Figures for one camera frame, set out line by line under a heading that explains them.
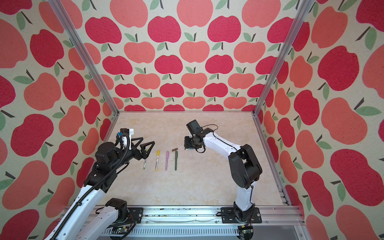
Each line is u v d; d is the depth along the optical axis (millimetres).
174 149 985
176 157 958
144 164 915
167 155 961
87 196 473
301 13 718
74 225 426
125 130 609
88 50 877
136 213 749
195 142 778
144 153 633
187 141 802
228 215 733
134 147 617
